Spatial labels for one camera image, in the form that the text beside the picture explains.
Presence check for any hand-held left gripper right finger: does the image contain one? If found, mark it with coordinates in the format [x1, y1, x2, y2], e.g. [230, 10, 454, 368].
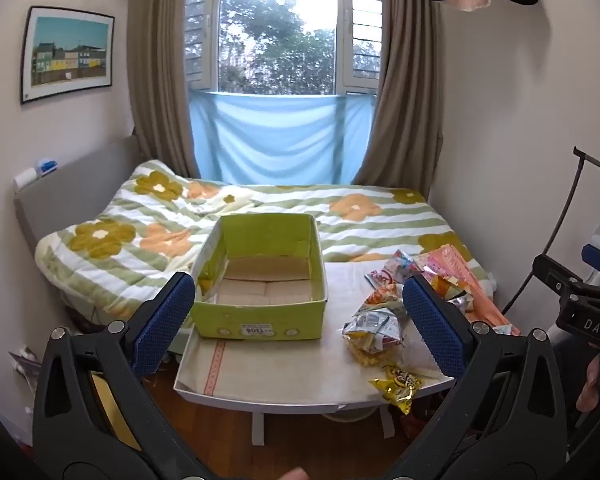
[390, 274, 568, 480]

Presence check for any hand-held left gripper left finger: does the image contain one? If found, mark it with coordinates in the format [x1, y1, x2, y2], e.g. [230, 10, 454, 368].
[32, 272, 216, 480]

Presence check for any blue shrimp chips packet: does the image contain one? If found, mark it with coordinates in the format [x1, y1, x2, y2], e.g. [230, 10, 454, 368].
[364, 250, 417, 288]

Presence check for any green cardboard box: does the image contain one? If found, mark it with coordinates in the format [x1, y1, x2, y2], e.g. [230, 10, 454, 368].
[189, 212, 329, 342]

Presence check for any person's right hand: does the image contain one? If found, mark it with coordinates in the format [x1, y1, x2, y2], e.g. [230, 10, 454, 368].
[576, 359, 600, 412]

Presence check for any small silver yellow packet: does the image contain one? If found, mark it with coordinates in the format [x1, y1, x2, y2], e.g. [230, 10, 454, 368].
[430, 275, 476, 314]

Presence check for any orange snack packet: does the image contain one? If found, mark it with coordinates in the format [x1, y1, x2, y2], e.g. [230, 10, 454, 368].
[362, 284, 406, 312]

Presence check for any clear waffle packet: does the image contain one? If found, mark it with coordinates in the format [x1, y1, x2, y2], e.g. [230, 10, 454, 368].
[341, 305, 411, 367]

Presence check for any yellow snack packet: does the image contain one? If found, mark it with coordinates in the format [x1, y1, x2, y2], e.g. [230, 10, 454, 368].
[369, 364, 425, 415]

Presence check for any large pink snack packet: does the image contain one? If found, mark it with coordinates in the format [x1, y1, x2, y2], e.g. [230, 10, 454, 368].
[415, 244, 522, 337]

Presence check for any red bag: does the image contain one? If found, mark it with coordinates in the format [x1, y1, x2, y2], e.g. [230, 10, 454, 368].
[392, 400, 433, 448]

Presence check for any black metal stand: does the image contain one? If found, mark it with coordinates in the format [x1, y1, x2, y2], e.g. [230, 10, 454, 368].
[500, 146, 600, 313]

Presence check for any green striped floral blanket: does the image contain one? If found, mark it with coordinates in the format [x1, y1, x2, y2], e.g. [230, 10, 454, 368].
[34, 159, 487, 318]

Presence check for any white table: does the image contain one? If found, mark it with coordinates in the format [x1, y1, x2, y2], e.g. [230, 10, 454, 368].
[173, 260, 457, 448]

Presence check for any grey headboard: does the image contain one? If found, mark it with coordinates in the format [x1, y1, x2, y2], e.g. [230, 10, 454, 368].
[12, 136, 141, 261]

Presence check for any white paper roll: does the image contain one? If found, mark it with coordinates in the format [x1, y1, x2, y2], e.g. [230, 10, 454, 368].
[12, 169, 39, 191]

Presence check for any light blue cloth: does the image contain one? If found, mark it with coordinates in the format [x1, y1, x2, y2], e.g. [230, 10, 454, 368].
[187, 91, 376, 185]

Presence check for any window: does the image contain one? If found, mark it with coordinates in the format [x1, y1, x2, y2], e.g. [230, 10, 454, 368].
[182, 0, 396, 98]

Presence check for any framed wall picture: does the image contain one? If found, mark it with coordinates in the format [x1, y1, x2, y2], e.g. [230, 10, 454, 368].
[20, 6, 116, 106]

